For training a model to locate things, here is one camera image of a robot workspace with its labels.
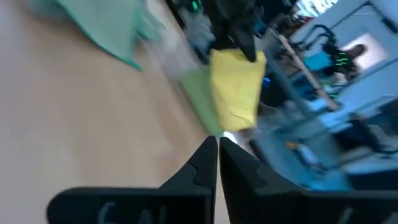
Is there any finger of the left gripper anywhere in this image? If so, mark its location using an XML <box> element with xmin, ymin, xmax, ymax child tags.
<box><xmin>229</xmin><ymin>18</ymin><xmax>257</xmax><ymax>63</ymax></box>

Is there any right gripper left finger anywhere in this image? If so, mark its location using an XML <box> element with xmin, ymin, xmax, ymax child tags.
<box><xmin>46</xmin><ymin>135</ymin><xmax>218</xmax><ymax>224</ymax></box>

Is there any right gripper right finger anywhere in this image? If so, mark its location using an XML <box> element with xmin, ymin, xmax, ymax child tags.
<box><xmin>219</xmin><ymin>136</ymin><xmax>398</xmax><ymax>224</ymax></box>

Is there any yellow microfiber towel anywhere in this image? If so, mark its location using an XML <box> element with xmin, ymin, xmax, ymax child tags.
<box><xmin>210</xmin><ymin>48</ymin><xmax>267</xmax><ymax>131</ymax></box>

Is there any bright green microfiber towel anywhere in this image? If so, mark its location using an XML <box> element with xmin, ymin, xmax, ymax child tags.
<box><xmin>179</xmin><ymin>67</ymin><xmax>224</xmax><ymax>136</ymax></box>

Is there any pale green microfiber towel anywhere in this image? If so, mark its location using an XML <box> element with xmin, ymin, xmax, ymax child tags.
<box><xmin>27</xmin><ymin>0</ymin><xmax>162</xmax><ymax>71</ymax></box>

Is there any person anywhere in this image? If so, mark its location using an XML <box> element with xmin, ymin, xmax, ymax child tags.
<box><xmin>323</xmin><ymin>43</ymin><xmax>369</xmax><ymax>82</ymax></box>

